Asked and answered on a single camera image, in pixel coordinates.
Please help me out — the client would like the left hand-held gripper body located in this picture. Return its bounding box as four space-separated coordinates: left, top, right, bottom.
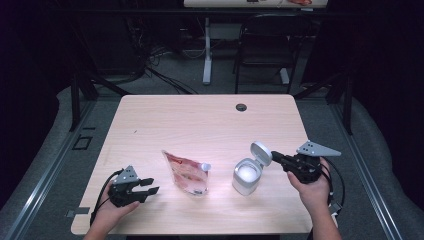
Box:
108 165 146 208

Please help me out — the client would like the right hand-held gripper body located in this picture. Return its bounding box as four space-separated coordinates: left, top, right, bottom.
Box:
283 140 342 185

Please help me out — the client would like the grey flip-lid seasoning jar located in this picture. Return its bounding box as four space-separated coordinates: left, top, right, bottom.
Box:
231 141 273 197

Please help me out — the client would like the white spout pouch red print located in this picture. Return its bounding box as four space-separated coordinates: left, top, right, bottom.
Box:
161 150 212 198

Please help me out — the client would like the person's left hand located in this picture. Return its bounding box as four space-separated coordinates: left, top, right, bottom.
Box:
94 187 141 232

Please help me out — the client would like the person's right hand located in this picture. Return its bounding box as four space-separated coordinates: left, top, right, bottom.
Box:
287 157 333 215

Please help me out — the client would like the grey tape strip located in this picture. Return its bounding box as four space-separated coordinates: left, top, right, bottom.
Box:
65 206 91 219

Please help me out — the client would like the black metal stand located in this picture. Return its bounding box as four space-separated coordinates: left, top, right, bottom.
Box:
294 64 355 136
68 64 132 133

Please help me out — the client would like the white desk foot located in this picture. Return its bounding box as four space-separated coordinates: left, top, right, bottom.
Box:
278 67 291 86

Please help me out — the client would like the black folding chair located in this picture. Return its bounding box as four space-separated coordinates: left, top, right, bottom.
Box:
232 13 316 95

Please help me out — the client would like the white desk leg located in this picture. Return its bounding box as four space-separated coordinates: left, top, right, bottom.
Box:
202 17 214 86

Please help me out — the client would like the white-topped desk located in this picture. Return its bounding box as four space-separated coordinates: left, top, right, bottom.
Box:
183 0 329 9

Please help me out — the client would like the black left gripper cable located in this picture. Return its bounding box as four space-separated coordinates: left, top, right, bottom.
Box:
89 168 125 228

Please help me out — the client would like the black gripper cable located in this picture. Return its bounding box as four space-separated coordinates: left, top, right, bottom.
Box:
89 168 125 228
319 157 336 208

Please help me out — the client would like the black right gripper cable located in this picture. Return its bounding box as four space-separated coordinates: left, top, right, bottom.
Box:
319 157 336 208

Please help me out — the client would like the thin black looped cable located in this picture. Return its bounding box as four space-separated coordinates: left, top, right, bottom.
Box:
329 159 347 209

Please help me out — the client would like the grey cable clip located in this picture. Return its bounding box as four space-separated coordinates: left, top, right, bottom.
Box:
329 201 344 215

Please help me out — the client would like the aluminium floor rail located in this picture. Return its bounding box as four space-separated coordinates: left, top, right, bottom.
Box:
3 99 98 240
328 99 405 240

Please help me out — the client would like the bundle of black floor cables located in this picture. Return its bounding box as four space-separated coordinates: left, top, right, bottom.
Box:
126 16 200 96

